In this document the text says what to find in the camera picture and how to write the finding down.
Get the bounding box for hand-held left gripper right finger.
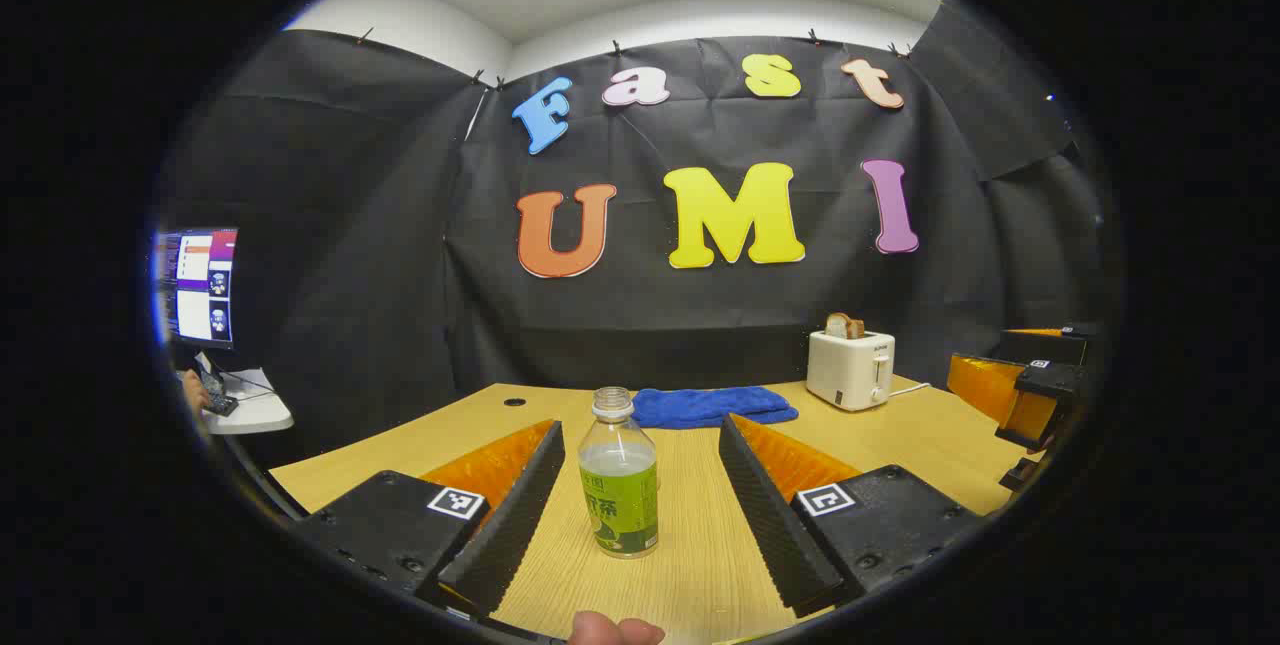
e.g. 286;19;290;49
718;413;986;619

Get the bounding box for black keyboard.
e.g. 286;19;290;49
196;370;241;418

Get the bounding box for white side desk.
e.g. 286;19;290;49
180;365;296;436

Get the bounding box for blue towel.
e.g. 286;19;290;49
632;385;800;430

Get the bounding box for white toaster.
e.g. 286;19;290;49
806;328;897;413

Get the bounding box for computer monitor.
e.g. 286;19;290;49
155;228;241;351

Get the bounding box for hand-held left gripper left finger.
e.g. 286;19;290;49
295;418;567;623

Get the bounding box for clear water bottle green label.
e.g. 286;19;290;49
578;386;661;560

